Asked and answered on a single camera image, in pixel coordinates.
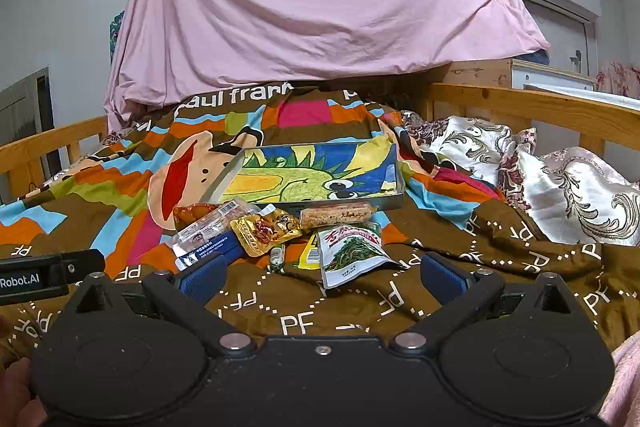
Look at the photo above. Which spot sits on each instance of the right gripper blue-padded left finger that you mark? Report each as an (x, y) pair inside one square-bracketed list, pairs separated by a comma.
[(181, 298)]

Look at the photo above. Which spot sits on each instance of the floral satin quilt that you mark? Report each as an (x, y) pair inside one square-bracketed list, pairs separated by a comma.
[(572, 194)]

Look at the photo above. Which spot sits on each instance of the green white sausage stick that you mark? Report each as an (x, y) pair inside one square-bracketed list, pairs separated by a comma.
[(277, 258)]

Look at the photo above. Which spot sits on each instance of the wooden cabinet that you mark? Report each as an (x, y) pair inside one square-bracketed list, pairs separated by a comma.
[(507, 73)]

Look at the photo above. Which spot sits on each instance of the pink hanging sheet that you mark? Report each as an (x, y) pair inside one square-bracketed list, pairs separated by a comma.
[(169, 50)]

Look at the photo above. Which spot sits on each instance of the orange braised snack packet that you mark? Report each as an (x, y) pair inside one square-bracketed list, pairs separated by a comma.
[(187, 215)]

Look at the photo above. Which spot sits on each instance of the gold chicken heart snack packet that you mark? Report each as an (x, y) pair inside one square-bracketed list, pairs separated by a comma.
[(259, 232)]

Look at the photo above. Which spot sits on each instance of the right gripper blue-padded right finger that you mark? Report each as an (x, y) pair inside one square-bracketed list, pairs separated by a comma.
[(462, 295)]

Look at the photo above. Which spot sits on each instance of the rice cracker bar packet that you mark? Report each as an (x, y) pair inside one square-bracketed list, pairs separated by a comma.
[(352, 213)]

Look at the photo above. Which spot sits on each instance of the grey door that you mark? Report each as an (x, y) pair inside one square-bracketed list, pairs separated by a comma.
[(26, 109)]

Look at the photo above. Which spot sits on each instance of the person's left hand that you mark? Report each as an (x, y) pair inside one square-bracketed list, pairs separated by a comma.
[(18, 407)]

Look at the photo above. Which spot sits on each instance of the metal tray with dinosaur drawing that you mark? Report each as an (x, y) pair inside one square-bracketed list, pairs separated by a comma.
[(296, 176)]

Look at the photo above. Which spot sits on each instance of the wooden bed frame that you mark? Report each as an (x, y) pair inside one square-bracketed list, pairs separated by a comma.
[(597, 123)]

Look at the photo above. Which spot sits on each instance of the yellow snack packet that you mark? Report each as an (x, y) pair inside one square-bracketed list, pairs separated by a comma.
[(310, 257)]

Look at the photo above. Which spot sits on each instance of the pink fleece sleeve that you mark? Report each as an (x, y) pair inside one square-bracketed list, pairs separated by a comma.
[(621, 406)]

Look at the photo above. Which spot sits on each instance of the colourful Paul Frank blanket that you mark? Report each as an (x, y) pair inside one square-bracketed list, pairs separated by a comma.
[(119, 201)]

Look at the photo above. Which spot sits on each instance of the green vegetable snack packet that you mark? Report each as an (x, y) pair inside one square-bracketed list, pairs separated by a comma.
[(348, 251)]

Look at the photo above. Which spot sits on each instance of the blue white snack packet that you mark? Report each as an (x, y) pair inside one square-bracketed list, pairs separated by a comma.
[(212, 251)]

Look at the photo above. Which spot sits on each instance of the clear peanut brittle packet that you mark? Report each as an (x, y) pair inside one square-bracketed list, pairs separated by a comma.
[(215, 223)]

